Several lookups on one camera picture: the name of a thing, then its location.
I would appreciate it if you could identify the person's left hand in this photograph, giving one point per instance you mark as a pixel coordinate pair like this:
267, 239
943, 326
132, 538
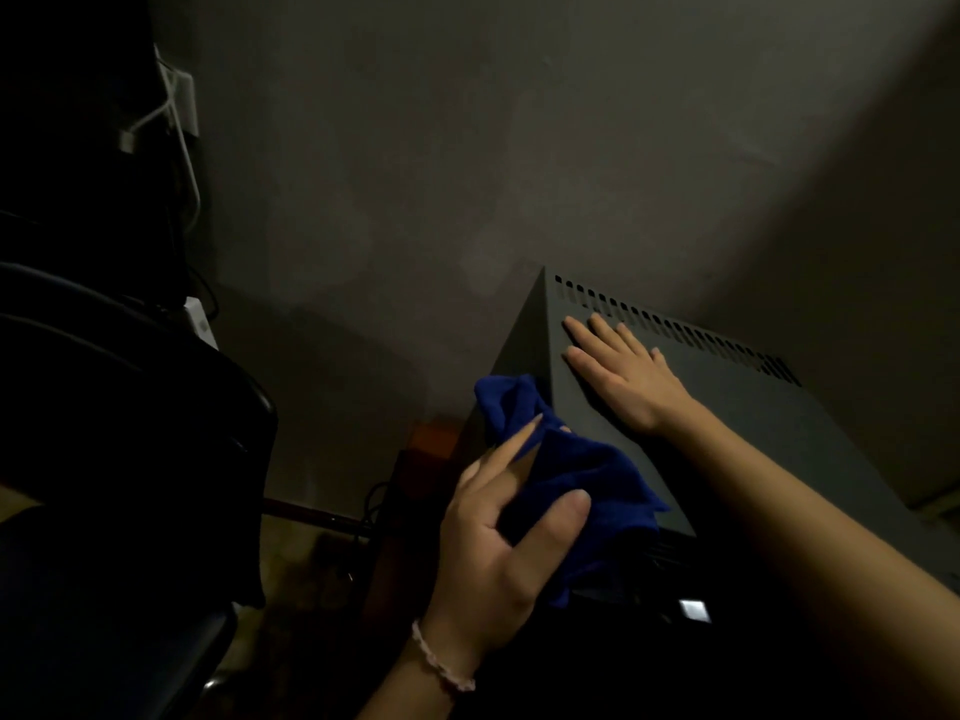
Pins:
487, 562

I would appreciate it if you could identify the person's right hand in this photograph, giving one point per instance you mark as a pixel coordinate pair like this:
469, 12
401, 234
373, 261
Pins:
634, 382

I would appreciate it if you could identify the blue cloth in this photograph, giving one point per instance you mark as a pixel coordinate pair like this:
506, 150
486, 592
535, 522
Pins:
592, 472

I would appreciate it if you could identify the black mini fridge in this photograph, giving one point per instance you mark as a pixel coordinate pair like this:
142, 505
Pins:
750, 427

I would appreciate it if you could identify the person's right forearm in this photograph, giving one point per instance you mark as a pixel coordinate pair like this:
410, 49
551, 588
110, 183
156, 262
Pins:
825, 532

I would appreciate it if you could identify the white power adapter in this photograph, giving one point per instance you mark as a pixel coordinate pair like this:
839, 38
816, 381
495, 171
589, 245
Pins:
201, 322

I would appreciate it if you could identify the black office chair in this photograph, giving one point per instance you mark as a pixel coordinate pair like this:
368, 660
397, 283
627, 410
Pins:
112, 442

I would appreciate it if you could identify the white socket with plug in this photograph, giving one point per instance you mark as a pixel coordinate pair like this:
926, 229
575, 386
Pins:
182, 97

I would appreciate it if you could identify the black television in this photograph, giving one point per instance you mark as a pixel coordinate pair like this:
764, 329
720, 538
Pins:
75, 142

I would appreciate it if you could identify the green wall pipe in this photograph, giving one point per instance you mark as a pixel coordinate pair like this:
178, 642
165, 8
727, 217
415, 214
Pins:
937, 506

